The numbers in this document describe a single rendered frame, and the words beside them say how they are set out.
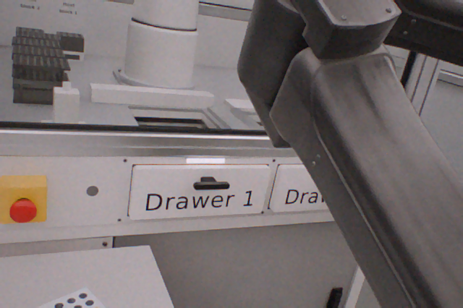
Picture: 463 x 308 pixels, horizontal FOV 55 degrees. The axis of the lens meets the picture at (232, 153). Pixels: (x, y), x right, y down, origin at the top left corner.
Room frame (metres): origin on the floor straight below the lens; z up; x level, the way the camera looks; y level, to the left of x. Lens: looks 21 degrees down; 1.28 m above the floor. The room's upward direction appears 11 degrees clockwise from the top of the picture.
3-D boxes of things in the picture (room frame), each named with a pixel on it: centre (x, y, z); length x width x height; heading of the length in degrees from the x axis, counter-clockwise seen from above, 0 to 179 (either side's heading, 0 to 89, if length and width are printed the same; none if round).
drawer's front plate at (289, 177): (0.96, -0.24, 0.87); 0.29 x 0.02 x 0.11; 117
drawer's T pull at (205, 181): (0.79, 0.03, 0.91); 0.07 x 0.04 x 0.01; 117
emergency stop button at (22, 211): (0.62, 0.32, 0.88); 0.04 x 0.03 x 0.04; 117
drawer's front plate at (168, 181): (0.82, 0.04, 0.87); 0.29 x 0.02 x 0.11; 117
